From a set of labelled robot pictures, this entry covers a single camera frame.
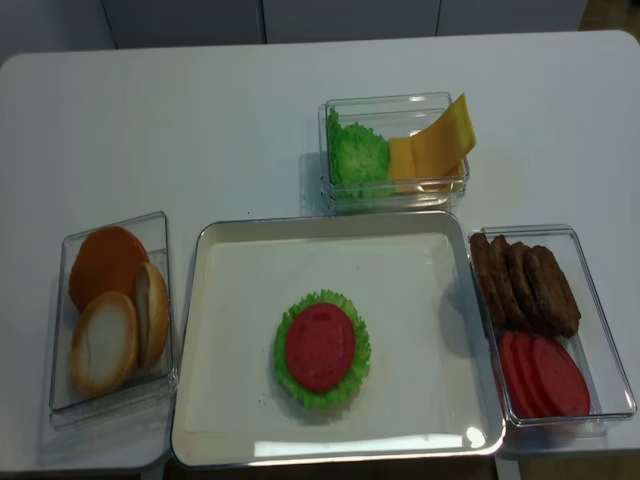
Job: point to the green lettuce leaf on tray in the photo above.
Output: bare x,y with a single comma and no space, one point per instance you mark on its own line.
346,390

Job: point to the brown patty far left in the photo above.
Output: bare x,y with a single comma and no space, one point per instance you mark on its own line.
482,264

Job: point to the white paper tray liner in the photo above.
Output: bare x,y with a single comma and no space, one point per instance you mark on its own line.
406,288

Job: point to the brown patty front right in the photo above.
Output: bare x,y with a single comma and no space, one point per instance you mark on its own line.
552,291

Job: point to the clear bun container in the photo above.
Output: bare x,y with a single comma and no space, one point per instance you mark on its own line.
143,388

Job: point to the bun half cut side up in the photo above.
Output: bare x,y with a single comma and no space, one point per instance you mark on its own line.
105,345

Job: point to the clear patty tomato container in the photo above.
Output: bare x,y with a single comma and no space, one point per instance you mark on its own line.
592,348

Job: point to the silver metal tray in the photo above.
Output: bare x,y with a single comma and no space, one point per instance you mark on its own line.
209,449

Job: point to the tall yellow cheese slice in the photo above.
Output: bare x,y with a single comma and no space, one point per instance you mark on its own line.
438,149

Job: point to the folded yellow cheese slice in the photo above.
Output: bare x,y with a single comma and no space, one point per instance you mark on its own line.
402,166

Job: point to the red tomato slice front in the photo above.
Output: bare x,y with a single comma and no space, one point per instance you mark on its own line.
320,347

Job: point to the brown patty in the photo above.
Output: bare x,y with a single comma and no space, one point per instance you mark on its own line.
552,291
523,291
515,318
482,264

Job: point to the orange top bun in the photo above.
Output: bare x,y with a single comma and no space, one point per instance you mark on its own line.
107,261

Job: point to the green lettuce in container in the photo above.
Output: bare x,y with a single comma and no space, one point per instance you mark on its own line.
358,157

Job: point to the bun half standing upright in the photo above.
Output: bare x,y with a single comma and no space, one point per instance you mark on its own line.
152,306

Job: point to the clear lettuce cheese container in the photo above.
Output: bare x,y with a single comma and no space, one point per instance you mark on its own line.
380,119

